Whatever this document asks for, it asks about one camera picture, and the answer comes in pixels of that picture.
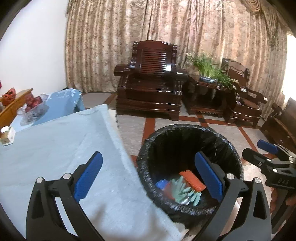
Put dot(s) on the wooden tv cabinet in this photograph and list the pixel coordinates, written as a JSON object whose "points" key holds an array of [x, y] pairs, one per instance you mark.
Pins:
{"points": [[9, 112]]}

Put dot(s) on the dark red fruits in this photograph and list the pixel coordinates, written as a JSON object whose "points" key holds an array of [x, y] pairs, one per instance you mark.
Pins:
{"points": [[36, 104]]}

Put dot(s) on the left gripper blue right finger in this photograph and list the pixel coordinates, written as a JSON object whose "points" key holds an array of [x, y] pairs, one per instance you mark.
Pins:
{"points": [[211, 174]]}

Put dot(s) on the person's right hand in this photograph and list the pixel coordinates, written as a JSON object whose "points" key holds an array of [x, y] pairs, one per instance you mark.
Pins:
{"points": [[291, 201]]}

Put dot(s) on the small white tissue box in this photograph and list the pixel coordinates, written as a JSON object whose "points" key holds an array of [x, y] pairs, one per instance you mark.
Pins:
{"points": [[7, 135]]}

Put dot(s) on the dark wooden sofa edge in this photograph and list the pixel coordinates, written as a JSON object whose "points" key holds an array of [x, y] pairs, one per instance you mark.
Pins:
{"points": [[279, 128]]}

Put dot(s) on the dark wooden side table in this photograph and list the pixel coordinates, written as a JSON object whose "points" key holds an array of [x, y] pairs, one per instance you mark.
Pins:
{"points": [[203, 97]]}

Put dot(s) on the glass fruit bowl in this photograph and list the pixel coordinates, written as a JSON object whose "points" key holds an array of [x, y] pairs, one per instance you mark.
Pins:
{"points": [[29, 118]]}

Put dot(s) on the dark wooden armchair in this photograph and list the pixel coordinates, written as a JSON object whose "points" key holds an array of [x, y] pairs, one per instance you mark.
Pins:
{"points": [[243, 104], [151, 81]]}

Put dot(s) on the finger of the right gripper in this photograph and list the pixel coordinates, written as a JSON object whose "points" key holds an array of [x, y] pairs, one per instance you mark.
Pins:
{"points": [[254, 157], [270, 148]]}

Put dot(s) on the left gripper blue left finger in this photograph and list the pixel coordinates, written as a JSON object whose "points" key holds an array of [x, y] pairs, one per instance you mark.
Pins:
{"points": [[85, 175]]}

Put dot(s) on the green potted plant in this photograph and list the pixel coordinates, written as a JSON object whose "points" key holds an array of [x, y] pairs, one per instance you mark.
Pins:
{"points": [[207, 68]]}

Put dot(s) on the black trash bin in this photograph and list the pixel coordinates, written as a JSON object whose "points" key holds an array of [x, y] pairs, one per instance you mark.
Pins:
{"points": [[172, 149]]}

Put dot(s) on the blue cloth covered stool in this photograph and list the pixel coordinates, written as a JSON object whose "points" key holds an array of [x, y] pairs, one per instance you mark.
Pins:
{"points": [[61, 103]]}

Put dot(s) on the green rubber glove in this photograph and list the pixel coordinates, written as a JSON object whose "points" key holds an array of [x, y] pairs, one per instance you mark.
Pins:
{"points": [[183, 194]]}

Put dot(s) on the beige patterned curtain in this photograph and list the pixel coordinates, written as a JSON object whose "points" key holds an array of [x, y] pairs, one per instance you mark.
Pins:
{"points": [[100, 35]]}

